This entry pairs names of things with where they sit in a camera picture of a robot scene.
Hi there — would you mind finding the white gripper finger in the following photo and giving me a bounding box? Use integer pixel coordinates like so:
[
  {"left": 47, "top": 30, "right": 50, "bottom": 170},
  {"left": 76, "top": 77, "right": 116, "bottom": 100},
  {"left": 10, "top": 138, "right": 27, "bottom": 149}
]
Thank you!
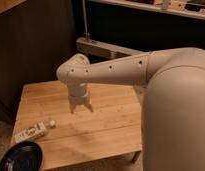
[
  {"left": 70, "top": 105, "right": 76, "bottom": 114},
  {"left": 85, "top": 103, "right": 94, "bottom": 112}
]

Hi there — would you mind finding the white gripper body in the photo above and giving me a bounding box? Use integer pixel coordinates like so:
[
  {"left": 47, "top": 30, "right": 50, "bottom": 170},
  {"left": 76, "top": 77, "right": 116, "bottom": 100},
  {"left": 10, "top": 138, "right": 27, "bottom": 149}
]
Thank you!
[{"left": 68, "top": 88, "right": 90, "bottom": 106}]

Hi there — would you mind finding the white labelled plastic bottle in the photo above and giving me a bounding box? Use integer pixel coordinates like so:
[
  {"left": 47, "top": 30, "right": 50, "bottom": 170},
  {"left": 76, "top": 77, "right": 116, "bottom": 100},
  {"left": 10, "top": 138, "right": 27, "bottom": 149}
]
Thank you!
[{"left": 14, "top": 120, "right": 56, "bottom": 143}]

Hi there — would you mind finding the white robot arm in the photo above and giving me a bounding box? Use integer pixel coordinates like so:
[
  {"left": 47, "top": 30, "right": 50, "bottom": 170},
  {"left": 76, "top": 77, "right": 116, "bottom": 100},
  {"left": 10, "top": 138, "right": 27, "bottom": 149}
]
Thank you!
[{"left": 56, "top": 47, "right": 205, "bottom": 171}]

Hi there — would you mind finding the dark ceramic bowl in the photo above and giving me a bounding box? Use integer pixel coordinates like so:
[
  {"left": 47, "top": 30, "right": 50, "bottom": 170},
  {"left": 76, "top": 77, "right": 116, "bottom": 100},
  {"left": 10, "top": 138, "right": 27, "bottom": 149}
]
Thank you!
[{"left": 0, "top": 141, "right": 43, "bottom": 171}]

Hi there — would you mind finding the wooden table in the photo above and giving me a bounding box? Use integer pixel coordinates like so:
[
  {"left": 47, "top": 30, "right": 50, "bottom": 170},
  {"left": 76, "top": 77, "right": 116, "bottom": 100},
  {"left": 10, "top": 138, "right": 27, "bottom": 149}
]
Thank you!
[{"left": 14, "top": 81, "right": 142, "bottom": 171}]

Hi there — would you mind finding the grey metal beam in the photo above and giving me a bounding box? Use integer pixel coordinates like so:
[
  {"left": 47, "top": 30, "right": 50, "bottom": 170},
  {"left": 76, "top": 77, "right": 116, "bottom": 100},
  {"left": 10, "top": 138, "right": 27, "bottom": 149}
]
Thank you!
[{"left": 76, "top": 37, "right": 140, "bottom": 59}]

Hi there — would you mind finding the metal pole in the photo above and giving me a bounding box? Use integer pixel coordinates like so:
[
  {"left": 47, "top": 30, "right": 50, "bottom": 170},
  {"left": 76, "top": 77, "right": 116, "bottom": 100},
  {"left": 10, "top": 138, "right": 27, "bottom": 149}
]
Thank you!
[{"left": 82, "top": 0, "right": 90, "bottom": 41}]

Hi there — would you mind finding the wooden shelf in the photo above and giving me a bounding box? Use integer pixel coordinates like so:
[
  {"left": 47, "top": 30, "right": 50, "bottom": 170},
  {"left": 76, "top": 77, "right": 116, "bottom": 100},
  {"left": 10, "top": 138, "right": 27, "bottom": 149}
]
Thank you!
[{"left": 90, "top": 0, "right": 205, "bottom": 20}]

